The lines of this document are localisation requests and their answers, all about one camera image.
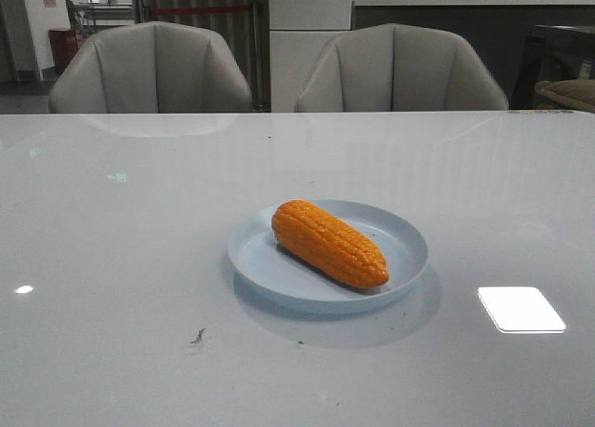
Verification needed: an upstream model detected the orange toy corn cob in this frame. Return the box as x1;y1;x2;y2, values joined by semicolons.
271;200;390;289

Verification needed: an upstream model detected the light blue round plate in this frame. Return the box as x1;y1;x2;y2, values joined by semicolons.
228;200;429;314

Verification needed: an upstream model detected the grey upholstered chair right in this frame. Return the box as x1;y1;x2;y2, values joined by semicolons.
295;23;508;113

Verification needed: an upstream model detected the grey upholstered chair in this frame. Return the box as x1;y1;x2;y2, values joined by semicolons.
295;23;508;113
48;21;252;113

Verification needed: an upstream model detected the white refrigerator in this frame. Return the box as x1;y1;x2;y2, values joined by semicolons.
269;0;351;113

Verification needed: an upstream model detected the grey upholstered chair left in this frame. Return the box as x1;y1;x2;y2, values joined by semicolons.
48;21;252;113

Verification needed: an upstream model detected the dark cabinet counter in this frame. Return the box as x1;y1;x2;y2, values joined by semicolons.
351;0;594;99

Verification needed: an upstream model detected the red bin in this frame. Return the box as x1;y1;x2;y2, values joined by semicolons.
48;28;78;74

